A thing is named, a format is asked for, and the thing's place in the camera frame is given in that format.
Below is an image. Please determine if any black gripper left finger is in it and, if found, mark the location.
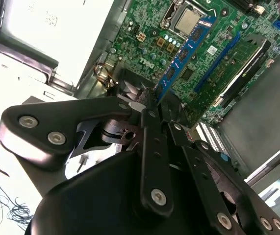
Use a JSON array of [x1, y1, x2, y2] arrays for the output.
[[0, 87, 175, 220]]

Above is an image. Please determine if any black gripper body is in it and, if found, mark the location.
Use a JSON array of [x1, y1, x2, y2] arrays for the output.
[[25, 149, 219, 235]]

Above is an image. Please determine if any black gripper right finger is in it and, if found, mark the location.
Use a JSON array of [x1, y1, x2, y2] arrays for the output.
[[159, 99, 280, 235]]

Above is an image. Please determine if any blue RAM stick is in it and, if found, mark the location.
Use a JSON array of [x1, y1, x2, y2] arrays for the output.
[[153, 14, 218, 104]]

